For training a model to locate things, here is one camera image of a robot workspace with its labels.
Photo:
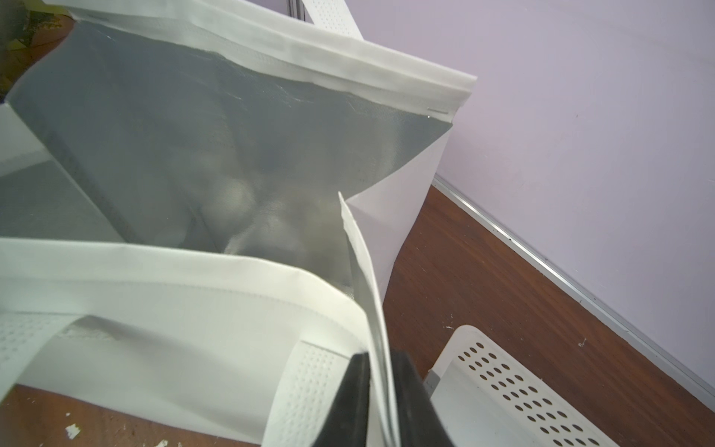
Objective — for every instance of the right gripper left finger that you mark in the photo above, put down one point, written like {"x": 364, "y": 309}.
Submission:
{"x": 346, "y": 424}

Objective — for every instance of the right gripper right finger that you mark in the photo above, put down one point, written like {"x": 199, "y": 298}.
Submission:
{"x": 417, "y": 419}

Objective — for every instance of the white perforated plastic basket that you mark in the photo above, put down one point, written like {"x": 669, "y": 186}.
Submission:
{"x": 485, "y": 397}

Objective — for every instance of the white insulated delivery bag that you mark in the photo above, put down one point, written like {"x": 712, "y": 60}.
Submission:
{"x": 201, "y": 207}

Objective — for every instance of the artificial flower plant bouquet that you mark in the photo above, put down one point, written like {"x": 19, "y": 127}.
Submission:
{"x": 29, "y": 31}

